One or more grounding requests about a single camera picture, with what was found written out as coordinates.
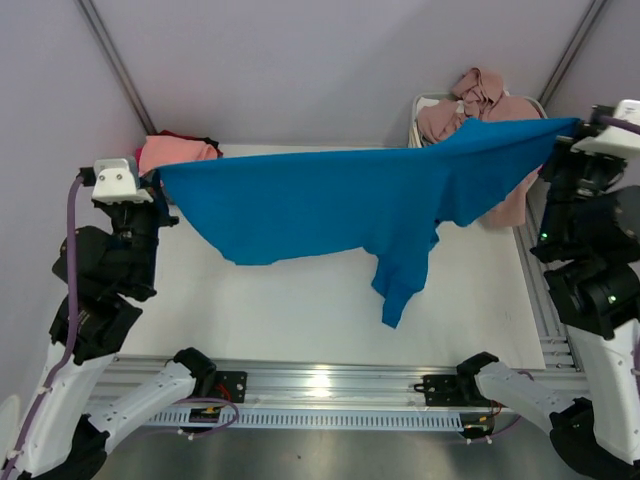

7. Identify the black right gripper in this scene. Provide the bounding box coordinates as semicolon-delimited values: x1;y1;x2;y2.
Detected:
537;120;631;255

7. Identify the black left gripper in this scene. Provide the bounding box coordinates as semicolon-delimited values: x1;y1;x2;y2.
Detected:
92;167;180;292

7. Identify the blue t shirt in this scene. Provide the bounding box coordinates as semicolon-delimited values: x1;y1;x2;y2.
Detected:
160;117;577;327

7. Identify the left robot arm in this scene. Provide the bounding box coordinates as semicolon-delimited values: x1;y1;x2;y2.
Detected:
1;179;217;479

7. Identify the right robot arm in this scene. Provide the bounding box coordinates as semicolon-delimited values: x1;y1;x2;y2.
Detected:
455;110;639;479

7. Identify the salmon pink folded shirt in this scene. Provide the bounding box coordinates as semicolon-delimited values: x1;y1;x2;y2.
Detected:
138;136;219;175

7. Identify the left corner metal profile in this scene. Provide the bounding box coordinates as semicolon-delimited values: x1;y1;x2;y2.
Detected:
74;0;157;135

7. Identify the corner metal profile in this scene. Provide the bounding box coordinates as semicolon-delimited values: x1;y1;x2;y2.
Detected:
74;0;157;135
537;0;613;108

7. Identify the black folded shirt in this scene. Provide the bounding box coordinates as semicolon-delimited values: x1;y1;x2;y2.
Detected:
199;137;223;157

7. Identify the dusty pink shirt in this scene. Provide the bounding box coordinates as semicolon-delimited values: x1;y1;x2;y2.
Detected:
415;67;543;229

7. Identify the right corner metal profile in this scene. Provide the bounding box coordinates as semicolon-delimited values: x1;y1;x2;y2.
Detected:
537;0;613;108

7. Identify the white laundry basket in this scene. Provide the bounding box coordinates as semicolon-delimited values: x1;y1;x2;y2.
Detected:
408;92;548;148

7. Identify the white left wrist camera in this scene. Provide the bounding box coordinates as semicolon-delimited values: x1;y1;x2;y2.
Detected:
79;157;152;205

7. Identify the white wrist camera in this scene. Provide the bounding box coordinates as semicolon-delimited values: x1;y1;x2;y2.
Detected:
571;99;639;159
79;157;152;205

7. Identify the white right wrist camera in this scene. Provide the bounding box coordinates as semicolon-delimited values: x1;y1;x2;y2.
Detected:
571;99;639;159

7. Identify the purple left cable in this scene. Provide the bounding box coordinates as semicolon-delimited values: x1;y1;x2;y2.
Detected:
2;172;240;471

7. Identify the aluminium mounting rail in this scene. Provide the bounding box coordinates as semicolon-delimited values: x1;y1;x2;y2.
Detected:
89;339;586;414

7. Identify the white slotted cable duct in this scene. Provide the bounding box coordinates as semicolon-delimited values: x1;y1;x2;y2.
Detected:
147;407;463;432

